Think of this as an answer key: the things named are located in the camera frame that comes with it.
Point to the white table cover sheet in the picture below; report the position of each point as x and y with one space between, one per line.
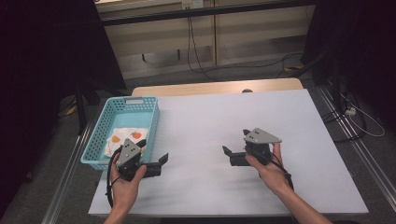
202 109

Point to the person's left hand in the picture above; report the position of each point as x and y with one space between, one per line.
124 193

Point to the aluminium floor rail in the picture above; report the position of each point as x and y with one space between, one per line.
358 146
67 177

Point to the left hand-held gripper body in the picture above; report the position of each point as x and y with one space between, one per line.
128 154

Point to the white wall socket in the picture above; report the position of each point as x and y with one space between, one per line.
192 4

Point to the beige cabinet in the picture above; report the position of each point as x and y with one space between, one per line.
249 34

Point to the white power plug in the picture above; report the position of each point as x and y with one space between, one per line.
350 111

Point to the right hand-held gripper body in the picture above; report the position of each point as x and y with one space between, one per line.
260 137

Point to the black curtain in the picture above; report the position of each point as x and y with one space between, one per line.
37 62
358 46

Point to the light blue plastic basket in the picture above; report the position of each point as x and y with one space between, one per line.
130 116

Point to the person's right hand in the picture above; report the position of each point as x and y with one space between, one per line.
274 177

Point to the dark round table grommet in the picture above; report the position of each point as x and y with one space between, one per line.
247 90

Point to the white cloth with orange print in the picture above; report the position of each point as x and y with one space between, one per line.
120 137

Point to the light wooden table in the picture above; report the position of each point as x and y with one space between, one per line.
202 88

